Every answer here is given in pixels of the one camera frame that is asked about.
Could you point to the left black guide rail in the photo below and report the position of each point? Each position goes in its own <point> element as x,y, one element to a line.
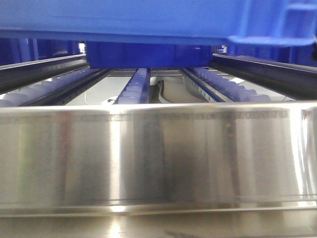
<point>14,76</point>

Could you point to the light blue plastic crate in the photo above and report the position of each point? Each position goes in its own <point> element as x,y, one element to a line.
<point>189,22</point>

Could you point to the middle roller track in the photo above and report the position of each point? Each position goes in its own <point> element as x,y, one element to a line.
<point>137,90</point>

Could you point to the right black guide rail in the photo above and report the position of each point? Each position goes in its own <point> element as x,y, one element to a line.
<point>296,81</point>

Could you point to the roller track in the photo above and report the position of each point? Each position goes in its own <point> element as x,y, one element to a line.
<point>58,90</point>
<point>137,90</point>
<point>216,88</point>

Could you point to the left roller track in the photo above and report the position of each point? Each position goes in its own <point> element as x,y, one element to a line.
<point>58,90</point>

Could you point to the stainless steel shelf front rail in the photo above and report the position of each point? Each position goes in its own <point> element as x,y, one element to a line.
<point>241,170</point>

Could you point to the dark blue bin on rollers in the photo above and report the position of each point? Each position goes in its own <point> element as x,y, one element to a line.
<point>131,55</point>

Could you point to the black guide rail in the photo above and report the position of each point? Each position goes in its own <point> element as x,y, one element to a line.
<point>14,76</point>
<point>296,81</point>

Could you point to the right roller track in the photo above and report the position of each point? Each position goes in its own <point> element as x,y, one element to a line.
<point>216,88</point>

